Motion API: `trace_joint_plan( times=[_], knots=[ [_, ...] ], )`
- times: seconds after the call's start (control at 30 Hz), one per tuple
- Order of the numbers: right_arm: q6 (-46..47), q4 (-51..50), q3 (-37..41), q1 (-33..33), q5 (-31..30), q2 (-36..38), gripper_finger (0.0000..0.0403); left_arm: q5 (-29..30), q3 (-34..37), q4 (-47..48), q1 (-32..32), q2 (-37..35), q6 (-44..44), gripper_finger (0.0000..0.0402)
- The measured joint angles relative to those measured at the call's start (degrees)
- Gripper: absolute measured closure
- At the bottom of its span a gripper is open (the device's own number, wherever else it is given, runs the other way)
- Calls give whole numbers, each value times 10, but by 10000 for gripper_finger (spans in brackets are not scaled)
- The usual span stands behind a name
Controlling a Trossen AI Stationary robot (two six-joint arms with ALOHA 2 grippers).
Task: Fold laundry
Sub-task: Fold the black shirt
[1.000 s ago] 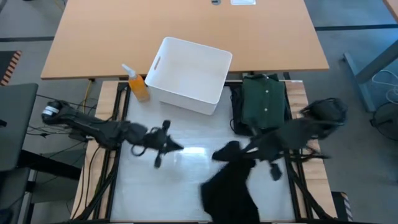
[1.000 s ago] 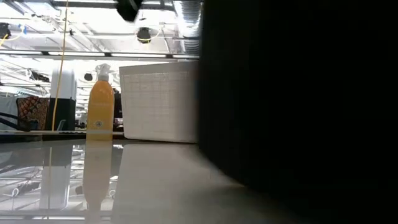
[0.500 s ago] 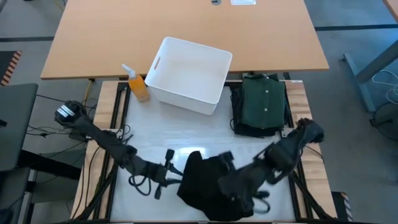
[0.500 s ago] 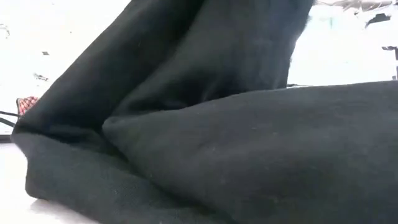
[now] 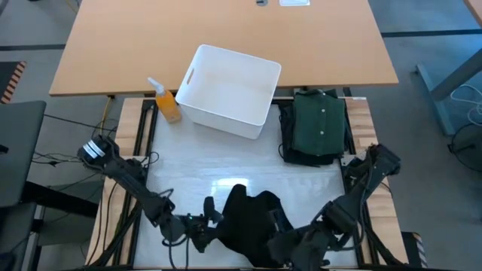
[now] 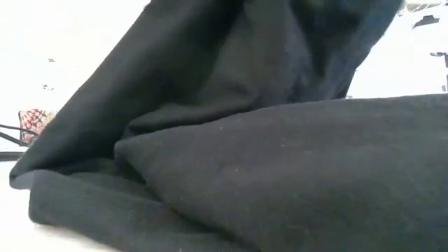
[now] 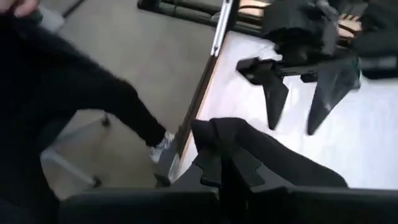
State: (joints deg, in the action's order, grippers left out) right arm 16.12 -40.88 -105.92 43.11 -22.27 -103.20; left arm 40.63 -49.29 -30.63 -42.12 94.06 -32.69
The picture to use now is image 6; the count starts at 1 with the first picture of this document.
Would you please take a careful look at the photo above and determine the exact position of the black shirt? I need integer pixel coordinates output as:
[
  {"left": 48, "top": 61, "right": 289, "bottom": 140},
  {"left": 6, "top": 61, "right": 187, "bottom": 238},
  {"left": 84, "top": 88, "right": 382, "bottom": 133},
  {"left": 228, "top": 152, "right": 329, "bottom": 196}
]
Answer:
[{"left": 8, "top": 0, "right": 448, "bottom": 252}]

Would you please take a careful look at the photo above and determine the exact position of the red patterned cloth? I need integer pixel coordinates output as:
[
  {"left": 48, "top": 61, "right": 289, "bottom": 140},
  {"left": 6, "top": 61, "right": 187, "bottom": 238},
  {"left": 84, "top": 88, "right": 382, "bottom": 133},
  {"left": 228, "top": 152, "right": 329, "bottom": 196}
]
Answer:
[{"left": 17, "top": 108, "right": 57, "bottom": 144}]

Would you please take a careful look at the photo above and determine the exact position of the black looped cable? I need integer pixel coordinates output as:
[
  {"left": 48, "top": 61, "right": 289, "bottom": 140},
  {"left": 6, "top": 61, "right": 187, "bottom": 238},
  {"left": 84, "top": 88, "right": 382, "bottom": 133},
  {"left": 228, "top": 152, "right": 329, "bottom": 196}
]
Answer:
[{"left": 0, "top": 123, "right": 39, "bottom": 147}]

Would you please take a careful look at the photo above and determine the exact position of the black aluminium table frame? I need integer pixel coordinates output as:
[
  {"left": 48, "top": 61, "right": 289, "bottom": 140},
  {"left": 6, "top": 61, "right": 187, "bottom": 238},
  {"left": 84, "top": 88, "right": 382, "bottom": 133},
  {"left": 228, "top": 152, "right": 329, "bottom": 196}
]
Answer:
[{"left": 0, "top": 150, "right": 25, "bottom": 162}]

